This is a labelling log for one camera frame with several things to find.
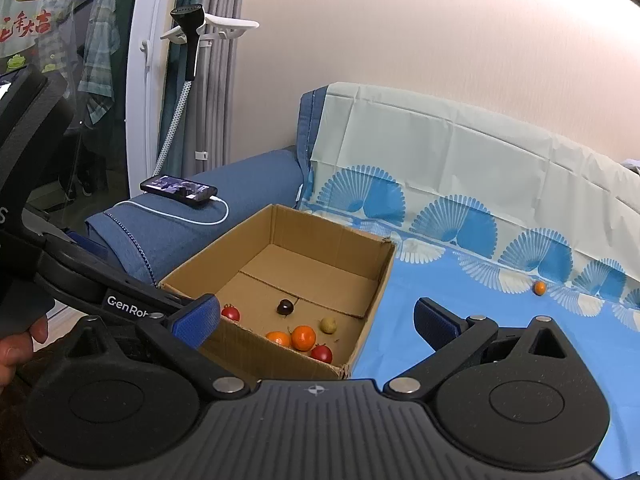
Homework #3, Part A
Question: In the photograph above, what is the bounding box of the red window poster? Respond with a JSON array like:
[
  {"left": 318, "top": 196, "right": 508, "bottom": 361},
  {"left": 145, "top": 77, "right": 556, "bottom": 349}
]
[{"left": 0, "top": 0, "right": 58, "bottom": 61}]

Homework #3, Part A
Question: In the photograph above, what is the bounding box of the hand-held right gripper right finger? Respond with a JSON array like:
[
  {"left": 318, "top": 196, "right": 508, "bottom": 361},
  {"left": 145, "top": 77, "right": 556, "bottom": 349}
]
[{"left": 385, "top": 297, "right": 581, "bottom": 396}]

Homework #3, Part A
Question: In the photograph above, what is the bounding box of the grey curtain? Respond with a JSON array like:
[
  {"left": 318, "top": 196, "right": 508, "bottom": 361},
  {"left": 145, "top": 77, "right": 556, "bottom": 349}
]
[{"left": 202, "top": 0, "right": 250, "bottom": 171}]

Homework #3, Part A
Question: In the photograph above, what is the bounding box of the blue sofa armrest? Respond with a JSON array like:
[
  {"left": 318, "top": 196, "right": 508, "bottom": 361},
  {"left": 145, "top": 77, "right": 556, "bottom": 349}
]
[{"left": 65, "top": 146, "right": 306, "bottom": 291}]

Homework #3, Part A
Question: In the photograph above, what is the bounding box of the brown cardboard box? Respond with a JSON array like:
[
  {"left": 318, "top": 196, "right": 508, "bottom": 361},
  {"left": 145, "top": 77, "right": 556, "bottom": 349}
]
[{"left": 157, "top": 203, "right": 397, "bottom": 381}]

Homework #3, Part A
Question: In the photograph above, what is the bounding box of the black smartphone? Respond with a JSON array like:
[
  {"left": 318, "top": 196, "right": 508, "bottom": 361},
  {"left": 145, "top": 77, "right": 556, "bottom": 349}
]
[{"left": 139, "top": 175, "right": 219, "bottom": 209}]

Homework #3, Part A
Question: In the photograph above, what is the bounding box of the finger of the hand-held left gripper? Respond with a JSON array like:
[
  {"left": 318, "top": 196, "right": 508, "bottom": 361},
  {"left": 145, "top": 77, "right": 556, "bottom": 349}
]
[{"left": 101, "top": 284, "right": 198, "bottom": 322}]

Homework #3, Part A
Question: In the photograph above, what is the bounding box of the person's left forearm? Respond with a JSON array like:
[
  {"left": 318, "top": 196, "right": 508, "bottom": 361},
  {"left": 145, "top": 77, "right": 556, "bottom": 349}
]
[{"left": 0, "top": 375, "right": 38, "bottom": 480}]

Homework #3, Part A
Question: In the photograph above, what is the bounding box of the blue fan-print sheet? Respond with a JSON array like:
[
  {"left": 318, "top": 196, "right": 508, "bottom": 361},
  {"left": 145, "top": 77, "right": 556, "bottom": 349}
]
[{"left": 295, "top": 81, "right": 640, "bottom": 480}]

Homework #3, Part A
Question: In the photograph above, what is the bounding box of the person's left hand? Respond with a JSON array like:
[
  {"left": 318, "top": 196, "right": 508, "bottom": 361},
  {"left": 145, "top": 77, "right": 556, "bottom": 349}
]
[{"left": 0, "top": 320, "right": 49, "bottom": 394}]

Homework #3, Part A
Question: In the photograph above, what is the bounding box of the white steamer hanger stand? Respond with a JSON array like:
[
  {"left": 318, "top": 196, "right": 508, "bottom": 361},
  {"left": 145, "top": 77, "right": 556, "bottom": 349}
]
[{"left": 160, "top": 14, "right": 261, "bottom": 161}]

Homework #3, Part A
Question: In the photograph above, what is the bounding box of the white charging cable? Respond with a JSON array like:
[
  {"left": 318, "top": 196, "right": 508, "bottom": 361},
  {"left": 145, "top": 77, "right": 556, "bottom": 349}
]
[{"left": 114, "top": 196, "right": 231, "bottom": 226}]

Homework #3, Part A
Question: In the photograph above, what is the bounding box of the garment steamer with braided hose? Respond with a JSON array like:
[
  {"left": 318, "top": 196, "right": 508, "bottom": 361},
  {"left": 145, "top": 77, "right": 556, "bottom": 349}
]
[{"left": 152, "top": 4, "right": 207, "bottom": 178}]

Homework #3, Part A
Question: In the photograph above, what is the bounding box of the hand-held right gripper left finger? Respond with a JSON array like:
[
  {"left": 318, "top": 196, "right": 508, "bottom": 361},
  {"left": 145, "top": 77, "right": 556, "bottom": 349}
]
[{"left": 70, "top": 294, "right": 253, "bottom": 401}]

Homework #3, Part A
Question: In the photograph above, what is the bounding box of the hanging plaid shirt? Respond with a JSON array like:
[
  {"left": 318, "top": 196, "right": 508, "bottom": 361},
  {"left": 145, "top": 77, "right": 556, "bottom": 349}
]
[{"left": 77, "top": 0, "right": 123, "bottom": 126}]

